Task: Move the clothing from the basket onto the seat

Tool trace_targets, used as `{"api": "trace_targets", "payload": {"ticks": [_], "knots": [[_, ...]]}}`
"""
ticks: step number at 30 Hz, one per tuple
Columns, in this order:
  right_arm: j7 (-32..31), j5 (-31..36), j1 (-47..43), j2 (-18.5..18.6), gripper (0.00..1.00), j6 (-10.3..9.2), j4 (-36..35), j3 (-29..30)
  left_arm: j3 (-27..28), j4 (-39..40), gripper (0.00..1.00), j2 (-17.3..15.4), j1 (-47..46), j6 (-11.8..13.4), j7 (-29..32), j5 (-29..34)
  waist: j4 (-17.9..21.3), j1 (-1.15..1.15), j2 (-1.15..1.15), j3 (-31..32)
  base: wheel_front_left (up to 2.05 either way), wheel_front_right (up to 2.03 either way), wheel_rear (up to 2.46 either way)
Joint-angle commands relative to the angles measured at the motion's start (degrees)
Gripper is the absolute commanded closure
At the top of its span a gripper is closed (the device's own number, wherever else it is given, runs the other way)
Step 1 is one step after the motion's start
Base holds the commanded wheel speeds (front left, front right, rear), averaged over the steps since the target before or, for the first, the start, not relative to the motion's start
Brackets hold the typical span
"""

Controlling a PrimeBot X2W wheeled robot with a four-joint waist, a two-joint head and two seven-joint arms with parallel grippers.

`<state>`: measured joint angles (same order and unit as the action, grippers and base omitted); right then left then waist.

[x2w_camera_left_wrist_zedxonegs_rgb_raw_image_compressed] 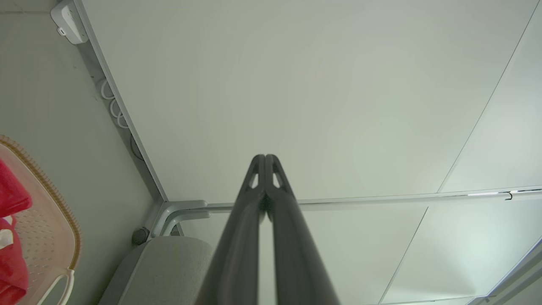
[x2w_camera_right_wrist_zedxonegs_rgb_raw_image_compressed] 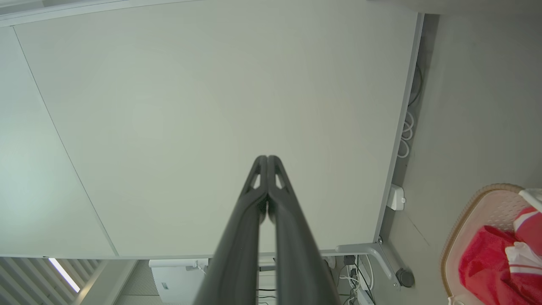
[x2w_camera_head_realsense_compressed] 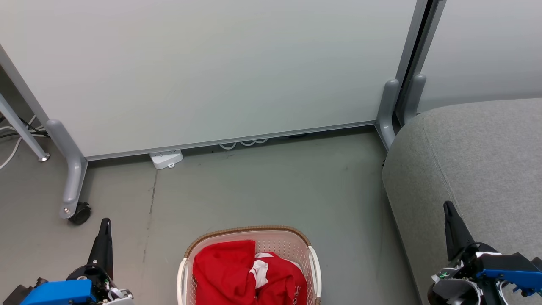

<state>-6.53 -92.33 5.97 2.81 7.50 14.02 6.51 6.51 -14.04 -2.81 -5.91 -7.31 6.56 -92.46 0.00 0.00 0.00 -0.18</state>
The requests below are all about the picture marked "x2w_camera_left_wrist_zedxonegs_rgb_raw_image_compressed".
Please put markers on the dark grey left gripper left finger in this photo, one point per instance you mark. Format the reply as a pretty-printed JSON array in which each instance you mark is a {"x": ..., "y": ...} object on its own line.
[{"x": 237, "y": 254}]

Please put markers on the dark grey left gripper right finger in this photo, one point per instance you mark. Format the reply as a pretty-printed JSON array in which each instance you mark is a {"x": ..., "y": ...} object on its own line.
[{"x": 296, "y": 254}]

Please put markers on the red garment with lettering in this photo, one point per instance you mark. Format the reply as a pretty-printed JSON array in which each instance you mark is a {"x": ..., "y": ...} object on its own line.
[{"x": 10, "y": 262}]

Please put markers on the grey fabric sofa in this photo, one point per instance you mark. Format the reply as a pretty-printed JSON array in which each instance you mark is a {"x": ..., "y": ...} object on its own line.
[{"x": 161, "y": 271}]

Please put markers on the black round floor foot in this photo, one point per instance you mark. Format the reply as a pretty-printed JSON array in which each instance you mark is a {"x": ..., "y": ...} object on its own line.
[{"x": 140, "y": 236}]

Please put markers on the cream perforated laundry basket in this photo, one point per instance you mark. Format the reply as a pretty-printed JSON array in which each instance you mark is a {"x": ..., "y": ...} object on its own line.
[{"x": 46, "y": 220}]

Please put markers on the small black hook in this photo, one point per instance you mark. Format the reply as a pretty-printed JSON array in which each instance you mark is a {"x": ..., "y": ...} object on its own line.
[{"x": 508, "y": 195}]

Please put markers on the white power strip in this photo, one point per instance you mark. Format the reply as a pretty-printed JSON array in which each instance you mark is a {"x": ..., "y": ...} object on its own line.
[{"x": 70, "y": 21}]

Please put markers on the grey metal partition frame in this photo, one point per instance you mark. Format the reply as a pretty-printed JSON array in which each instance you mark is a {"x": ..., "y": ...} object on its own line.
[{"x": 127, "y": 123}]

